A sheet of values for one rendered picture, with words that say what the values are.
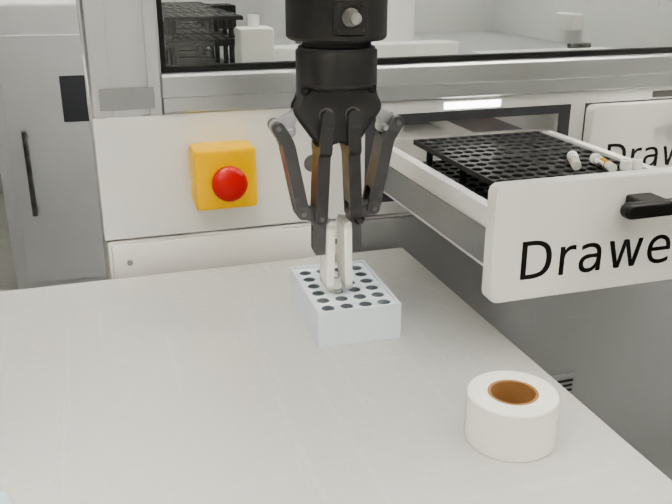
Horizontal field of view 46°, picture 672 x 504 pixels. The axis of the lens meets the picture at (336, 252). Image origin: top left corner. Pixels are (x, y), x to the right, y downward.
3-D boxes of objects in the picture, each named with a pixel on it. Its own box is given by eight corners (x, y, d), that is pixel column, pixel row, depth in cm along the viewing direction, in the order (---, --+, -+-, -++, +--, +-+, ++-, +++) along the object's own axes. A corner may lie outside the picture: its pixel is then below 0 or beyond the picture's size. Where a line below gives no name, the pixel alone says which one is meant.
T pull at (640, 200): (697, 213, 71) (699, 198, 71) (626, 221, 69) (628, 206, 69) (669, 202, 75) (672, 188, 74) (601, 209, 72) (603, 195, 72)
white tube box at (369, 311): (400, 338, 79) (401, 302, 77) (318, 348, 77) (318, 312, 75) (363, 290, 90) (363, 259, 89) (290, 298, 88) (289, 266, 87)
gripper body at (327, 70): (300, 48, 68) (301, 154, 71) (394, 45, 70) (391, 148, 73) (282, 39, 75) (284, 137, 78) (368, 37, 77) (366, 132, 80)
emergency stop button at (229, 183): (249, 201, 90) (248, 167, 88) (214, 204, 89) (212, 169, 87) (244, 194, 93) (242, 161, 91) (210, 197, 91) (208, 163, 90)
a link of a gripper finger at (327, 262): (335, 223, 77) (328, 224, 77) (334, 290, 79) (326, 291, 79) (327, 214, 80) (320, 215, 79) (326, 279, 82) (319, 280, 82)
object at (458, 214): (723, 251, 81) (733, 193, 79) (497, 280, 74) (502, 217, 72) (522, 161, 117) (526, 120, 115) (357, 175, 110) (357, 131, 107)
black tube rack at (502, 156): (639, 228, 87) (647, 170, 85) (495, 244, 82) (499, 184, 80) (533, 178, 107) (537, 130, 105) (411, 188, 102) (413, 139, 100)
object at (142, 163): (790, 174, 123) (809, 79, 118) (105, 241, 94) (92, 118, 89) (494, 86, 208) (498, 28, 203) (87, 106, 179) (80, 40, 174)
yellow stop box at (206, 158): (259, 208, 93) (257, 147, 90) (197, 214, 91) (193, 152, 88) (250, 196, 97) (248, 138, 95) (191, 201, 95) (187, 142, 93)
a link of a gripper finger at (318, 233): (326, 205, 77) (296, 207, 76) (326, 254, 79) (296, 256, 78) (323, 201, 78) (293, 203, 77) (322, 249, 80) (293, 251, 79)
